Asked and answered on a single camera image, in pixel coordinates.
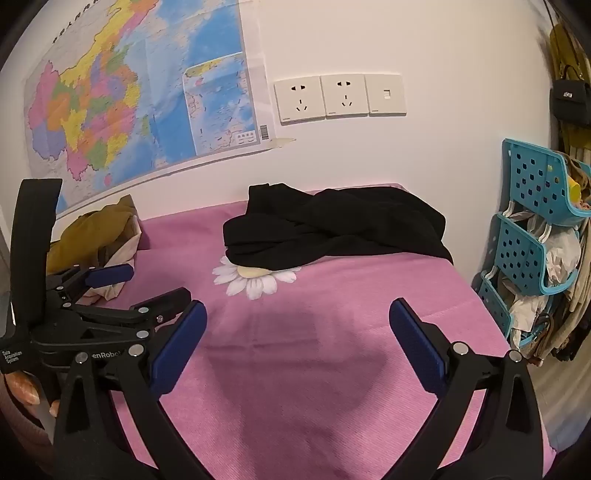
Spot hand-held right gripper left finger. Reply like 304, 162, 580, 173
53, 300, 208, 480

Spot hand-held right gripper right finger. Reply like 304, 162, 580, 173
389, 298, 543, 480

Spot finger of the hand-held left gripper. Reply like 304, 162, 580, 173
46, 263, 136, 305
65, 287, 192, 342

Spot black garment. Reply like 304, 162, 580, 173
223, 182, 454, 271

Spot person's left forearm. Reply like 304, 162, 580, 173
4, 397, 54, 467

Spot person's left hand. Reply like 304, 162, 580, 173
4, 373, 61, 418

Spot cream garment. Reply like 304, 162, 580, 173
95, 217, 144, 301

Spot mustard brown garment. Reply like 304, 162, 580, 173
46, 194, 139, 273

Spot white plastic bag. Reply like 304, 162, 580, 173
545, 228, 581, 287
510, 295, 552, 333

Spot pink daisy print bed sheet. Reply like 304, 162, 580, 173
48, 184, 557, 480

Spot black handbag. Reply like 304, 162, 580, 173
549, 65, 591, 125

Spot olive yellow hanging garment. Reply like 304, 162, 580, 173
547, 23, 591, 153

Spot beige hanging straps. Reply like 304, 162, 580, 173
536, 258, 591, 365

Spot colourful wall map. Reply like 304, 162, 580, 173
23, 0, 296, 217

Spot white wall socket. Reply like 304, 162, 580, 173
320, 74, 370, 119
274, 75, 326, 125

